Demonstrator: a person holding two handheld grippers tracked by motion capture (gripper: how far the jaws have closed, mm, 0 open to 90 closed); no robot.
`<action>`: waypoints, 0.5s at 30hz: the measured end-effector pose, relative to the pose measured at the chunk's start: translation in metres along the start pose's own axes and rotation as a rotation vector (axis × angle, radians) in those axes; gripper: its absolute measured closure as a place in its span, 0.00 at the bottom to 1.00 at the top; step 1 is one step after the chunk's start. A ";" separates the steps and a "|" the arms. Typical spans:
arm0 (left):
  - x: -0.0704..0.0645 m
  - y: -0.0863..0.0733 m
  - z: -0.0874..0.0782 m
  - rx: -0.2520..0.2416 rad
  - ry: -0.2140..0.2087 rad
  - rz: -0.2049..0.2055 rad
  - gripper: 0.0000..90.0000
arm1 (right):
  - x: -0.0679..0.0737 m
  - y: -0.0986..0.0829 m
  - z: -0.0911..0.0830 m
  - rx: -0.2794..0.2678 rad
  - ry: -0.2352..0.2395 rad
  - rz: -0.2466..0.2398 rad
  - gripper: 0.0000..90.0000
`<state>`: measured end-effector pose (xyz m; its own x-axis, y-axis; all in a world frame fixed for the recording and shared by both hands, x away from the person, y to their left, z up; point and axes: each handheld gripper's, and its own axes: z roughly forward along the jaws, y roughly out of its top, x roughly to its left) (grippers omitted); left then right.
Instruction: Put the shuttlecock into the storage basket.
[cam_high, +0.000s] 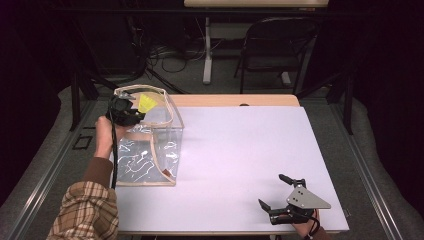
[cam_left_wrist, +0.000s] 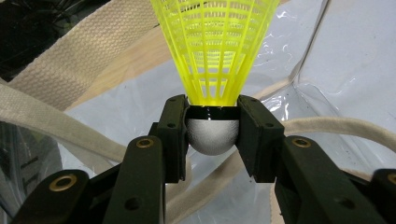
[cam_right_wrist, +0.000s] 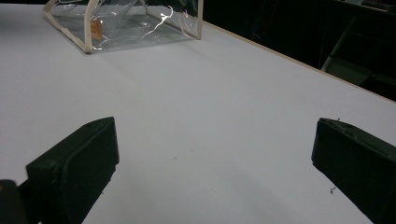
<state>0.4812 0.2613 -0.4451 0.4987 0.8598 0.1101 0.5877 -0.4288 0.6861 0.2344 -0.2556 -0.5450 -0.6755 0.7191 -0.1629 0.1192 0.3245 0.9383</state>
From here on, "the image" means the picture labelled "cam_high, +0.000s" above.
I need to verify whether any clear bag with beige trim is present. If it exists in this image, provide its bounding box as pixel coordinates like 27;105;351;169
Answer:
111;84;185;187

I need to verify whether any aluminium floor rail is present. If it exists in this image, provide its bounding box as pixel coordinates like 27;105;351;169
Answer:
6;99;98;240
328;99;406;240

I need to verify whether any black metal stand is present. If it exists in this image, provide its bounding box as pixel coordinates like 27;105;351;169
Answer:
296;71;355;136
69;71;101;132

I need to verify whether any white table cover sheet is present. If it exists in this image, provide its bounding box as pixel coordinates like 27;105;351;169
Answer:
108;105;350;233

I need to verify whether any wooden table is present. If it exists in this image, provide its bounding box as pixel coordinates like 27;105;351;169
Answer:
114;94;350;237

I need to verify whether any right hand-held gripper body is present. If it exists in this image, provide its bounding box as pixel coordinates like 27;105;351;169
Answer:
268;179;332;226

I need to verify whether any yellow shuttlecock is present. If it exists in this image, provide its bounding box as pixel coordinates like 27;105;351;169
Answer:
137;93;159;115

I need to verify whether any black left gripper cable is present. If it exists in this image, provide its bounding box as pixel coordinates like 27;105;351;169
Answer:
108;114;120;190

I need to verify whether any bundle of floor cables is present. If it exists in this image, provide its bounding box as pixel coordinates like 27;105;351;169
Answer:
146;36;208;74

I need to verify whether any person's left hand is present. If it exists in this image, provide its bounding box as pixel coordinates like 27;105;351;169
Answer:
93;115;130;160

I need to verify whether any white-legged desk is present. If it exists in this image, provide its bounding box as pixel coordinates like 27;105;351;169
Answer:
183;0;329;86

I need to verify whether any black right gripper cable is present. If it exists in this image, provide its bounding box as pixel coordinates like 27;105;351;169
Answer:
304;209;322;240

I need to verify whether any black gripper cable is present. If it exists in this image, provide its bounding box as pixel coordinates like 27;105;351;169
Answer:
304;209;322;240
108;114;120;190

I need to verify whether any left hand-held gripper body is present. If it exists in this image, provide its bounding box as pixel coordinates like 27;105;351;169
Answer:
105;92;143;127

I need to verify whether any black folding chair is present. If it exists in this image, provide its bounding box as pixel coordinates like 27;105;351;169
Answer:
234;17;319;95

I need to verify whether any person's right hand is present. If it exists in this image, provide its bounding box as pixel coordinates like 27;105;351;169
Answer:
283;213;322;240

